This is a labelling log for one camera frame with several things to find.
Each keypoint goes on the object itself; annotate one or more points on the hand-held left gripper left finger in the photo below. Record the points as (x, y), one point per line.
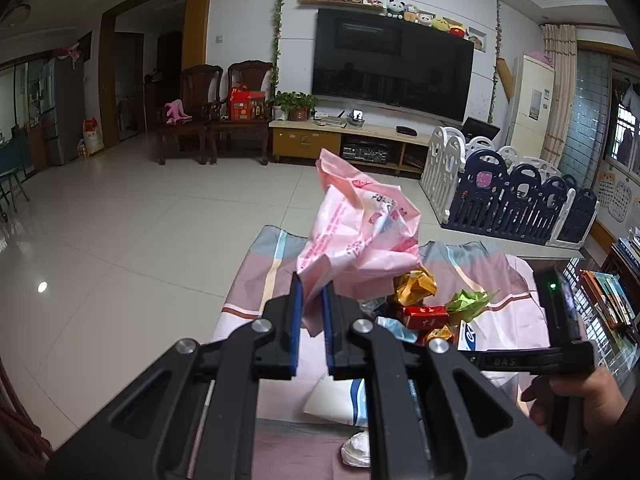
(297, 325)

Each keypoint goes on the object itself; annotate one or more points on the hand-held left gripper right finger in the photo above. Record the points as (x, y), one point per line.
(327, 332)

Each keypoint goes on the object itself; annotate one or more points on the pink plastic bag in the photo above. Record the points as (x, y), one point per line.
(350, 240)

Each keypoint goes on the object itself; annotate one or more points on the person's right forearm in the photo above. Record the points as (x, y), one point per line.
(620, 452)

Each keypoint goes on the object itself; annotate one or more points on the person's right hand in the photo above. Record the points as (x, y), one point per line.
(585, 400)

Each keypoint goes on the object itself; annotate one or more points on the pink checkered cloth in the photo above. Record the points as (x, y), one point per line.
(260, 280)

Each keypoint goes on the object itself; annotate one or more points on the stack of books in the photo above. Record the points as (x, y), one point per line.
(610, 290)

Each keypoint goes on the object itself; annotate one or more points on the light blue plastic wrapper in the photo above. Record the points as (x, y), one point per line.
(395, 329)

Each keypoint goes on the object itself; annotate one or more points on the white paper bag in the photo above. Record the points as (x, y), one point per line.
(330, 402)

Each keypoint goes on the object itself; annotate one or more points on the white and blue packet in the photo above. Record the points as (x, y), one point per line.
(469, 337)

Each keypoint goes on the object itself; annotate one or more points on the green crumpled wrapper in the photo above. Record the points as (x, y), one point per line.
(467, 302)

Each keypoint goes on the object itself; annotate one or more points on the gold foil wrapper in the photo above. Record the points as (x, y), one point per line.
(415, 287)

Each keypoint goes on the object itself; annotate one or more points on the red cardboard box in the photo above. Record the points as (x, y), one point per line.
(425, 316)

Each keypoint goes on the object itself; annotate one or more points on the small gold wrapper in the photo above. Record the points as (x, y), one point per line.
(439, 334)

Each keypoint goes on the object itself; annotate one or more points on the white crumpled tissue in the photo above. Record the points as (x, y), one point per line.
(356, 447)

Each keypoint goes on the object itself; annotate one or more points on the navy and white playpen fence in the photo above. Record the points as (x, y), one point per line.
(500, 200)

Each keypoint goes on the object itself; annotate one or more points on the yellow television cabinet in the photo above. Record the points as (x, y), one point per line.
(305, 142)

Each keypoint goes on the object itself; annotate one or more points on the black audio receiver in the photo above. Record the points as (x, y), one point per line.
(367, 152)

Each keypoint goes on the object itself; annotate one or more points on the black monitor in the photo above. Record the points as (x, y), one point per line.
(480, 129)

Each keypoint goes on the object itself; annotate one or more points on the black set-top box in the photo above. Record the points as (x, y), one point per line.
(406, 130)

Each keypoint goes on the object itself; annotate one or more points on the white standing air conditioner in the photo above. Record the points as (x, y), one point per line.
(530, 105)

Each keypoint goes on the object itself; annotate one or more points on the green potted plant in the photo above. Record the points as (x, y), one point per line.
(296, 105)

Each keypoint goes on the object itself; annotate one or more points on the red gift box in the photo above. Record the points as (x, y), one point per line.
(245, 107)

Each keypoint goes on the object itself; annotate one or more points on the beige curtain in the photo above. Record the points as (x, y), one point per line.
(559, 95)

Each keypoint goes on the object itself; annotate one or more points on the dark wooden armchair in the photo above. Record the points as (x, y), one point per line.
(250, 77)
(192, 85)

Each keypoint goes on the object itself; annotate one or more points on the green vine garland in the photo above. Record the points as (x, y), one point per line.
(277, 35)
(497, 50)

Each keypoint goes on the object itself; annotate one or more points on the red and white sack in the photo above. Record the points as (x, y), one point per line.
(92, 137)

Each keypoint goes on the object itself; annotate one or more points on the black flat television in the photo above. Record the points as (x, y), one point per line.
(390, 60)

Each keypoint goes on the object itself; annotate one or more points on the red plush toy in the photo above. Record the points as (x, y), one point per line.
(457, 31)

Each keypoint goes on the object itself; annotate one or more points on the yellow plush toy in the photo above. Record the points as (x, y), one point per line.
(441, 24)

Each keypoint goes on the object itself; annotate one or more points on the silver refrigerator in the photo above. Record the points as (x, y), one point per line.
(60, 110)

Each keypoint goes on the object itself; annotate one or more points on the grey plush toy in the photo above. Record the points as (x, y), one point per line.
(425, 19)

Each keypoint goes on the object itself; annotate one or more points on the teal folding chair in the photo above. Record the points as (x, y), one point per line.
(12, 160)

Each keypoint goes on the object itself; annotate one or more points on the brown plush toy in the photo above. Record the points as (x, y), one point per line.
(412, 14)

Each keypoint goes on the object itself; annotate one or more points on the panda plush toy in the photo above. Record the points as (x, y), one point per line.
(396, 9)

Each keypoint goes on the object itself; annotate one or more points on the round ceiling lamp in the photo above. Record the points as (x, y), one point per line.
(15, 12)

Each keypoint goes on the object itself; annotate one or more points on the white wall calendar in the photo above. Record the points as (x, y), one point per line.
(617, 195)

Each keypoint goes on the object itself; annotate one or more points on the small desk photo frame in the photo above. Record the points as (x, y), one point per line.
(356, 117)

